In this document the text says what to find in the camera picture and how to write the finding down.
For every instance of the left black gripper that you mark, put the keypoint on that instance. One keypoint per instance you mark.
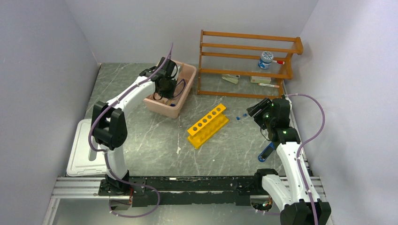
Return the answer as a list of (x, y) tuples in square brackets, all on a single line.
[(170, 94)]

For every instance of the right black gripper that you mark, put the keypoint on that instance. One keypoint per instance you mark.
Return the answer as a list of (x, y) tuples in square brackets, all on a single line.
[(264, 105)]

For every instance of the blue safety glasses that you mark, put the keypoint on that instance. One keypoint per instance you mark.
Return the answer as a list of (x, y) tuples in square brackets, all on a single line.
[(180, 88)]

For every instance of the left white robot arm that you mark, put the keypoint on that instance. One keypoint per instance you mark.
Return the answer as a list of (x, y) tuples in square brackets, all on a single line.
[(108, 130)]

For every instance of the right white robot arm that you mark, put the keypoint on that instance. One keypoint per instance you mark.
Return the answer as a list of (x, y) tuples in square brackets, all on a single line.
[(300, 203)]

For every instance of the pink plastic bin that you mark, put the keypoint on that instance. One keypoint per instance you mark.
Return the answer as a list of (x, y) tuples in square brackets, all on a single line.
[(171, 108)]

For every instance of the red-tipped tube on shelf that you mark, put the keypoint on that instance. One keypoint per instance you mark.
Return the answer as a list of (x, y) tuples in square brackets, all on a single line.
[(269, 85)]

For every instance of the small white box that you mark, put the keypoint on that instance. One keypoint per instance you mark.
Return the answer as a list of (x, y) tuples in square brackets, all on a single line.
[(260, 79)]

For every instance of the white stapler-like object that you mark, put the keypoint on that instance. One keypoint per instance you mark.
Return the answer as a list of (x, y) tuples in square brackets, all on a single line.
[(231, 78)]

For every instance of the blue black handheld tool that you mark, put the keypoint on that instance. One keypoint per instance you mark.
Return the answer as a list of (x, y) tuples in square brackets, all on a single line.
[(266, 152)]

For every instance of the red-capped marker pen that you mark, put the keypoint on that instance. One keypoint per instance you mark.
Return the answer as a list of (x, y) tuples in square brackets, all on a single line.
[(279, 62)]

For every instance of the blue-lidded jar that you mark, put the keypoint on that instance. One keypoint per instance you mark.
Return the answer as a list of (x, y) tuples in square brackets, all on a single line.
[(266, 58)]

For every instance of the orange wooden shelf rack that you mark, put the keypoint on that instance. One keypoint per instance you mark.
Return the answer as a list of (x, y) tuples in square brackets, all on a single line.
[(239, 54)]

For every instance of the yellow test tube rack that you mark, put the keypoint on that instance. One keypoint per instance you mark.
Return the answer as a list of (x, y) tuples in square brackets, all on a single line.
[(207, 126)]

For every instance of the white plastic tray lid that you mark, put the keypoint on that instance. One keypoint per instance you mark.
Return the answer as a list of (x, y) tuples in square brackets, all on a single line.
[(83, 161)]

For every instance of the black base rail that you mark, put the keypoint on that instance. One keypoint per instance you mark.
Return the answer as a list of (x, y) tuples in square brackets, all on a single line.
[(146, 191)]

